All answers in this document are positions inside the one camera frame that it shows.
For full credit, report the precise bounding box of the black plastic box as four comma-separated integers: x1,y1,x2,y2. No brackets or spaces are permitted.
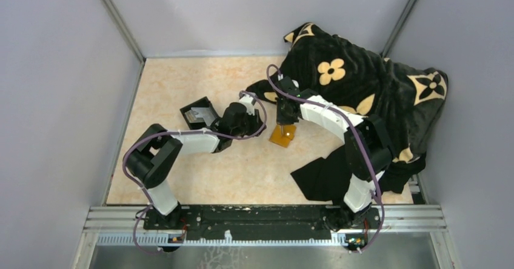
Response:
179,96,219,130

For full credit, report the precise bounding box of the white card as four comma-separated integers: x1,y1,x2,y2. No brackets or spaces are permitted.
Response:
185,107,216,126

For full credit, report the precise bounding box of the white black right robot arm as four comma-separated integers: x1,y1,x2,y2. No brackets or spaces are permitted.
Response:
275,75,393,228

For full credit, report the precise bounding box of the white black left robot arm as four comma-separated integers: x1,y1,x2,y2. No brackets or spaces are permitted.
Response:
122,99,267,229

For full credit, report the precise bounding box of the black floral blanket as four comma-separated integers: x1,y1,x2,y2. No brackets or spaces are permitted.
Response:
245,22,449,194

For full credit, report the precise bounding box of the black cloth piece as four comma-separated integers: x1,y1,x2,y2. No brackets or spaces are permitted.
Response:
291,147,352,205

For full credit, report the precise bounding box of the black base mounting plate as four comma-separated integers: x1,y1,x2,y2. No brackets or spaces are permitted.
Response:
143,205,380,241

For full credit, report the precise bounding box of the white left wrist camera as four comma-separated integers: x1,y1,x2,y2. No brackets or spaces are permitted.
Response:
238,91,256,115

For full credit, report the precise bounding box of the aluminium front rail frame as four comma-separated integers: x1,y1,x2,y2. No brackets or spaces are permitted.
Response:
84,205,447,247

